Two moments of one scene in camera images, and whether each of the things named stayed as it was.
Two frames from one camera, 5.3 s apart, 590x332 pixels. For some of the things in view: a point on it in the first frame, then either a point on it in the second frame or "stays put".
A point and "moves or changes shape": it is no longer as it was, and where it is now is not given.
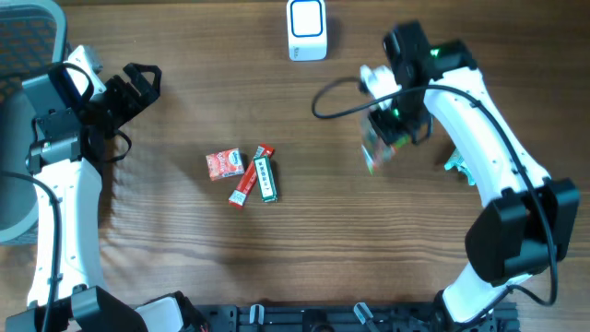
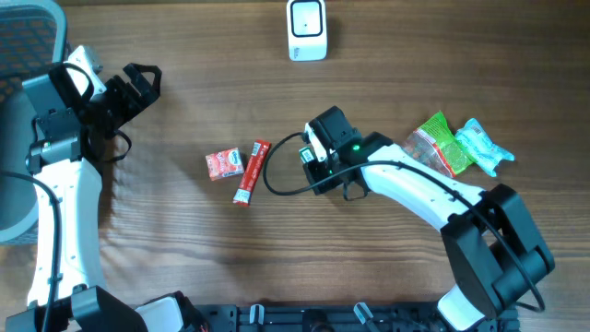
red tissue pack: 224,164 stays put
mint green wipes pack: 455,160 moves or changes shape
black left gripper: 116,95 stays put
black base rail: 348,317 stays put
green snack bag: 376,150 moves or changes shape
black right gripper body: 387,127 → 318,174
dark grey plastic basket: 33,39 stays put
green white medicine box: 266,179 → 306,154
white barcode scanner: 307,31 stays put
